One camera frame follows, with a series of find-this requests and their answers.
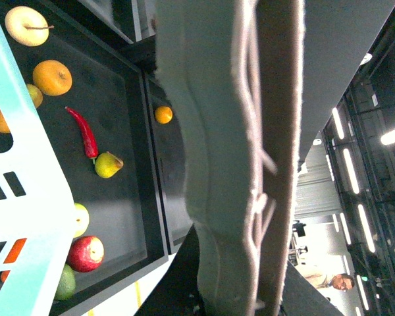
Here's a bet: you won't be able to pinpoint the large light blue basket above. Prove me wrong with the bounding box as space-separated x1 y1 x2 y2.
0 25 74 315

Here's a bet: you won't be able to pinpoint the red apple right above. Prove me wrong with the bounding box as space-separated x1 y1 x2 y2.
66 236 105 273

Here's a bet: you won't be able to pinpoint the brown kiwi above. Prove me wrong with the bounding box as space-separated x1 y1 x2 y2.
26 84 43 108

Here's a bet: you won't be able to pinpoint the cream pear with stem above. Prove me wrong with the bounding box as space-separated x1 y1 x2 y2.
5 6 54 47

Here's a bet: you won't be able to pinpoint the small tangerine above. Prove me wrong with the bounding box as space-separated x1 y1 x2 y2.
154 106 173 124

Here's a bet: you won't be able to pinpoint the green avocado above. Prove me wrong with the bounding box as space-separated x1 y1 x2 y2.
54 264 76 301

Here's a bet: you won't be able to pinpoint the red chili pepper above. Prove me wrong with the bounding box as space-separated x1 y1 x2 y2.
65 107 99 163

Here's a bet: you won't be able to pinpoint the person in beige shirt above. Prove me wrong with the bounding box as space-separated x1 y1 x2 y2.
300 271 355 292

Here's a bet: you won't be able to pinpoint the green apple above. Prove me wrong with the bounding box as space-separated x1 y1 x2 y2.
74 203 90 238

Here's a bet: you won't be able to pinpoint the golden yellow pear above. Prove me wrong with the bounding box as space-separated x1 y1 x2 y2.
32 60 72 96

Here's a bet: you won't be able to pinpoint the small yellow-green pear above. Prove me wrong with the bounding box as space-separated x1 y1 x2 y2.
95 151 124 178

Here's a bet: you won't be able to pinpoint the black metal shelf rack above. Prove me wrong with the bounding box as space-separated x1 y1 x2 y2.
0 0 395 316

